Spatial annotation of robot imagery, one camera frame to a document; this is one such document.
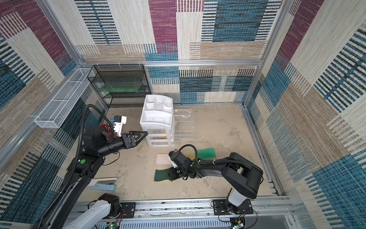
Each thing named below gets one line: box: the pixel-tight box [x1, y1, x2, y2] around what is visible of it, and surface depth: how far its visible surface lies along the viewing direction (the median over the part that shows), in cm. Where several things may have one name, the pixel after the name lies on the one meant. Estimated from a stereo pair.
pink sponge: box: [155, 153, 173, 166], surface depth 92 cm
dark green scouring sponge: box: [153, 168, 173, 182], surface depth 85 cm
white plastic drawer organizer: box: [139, 94, 175, 148], surface depth 89 cm
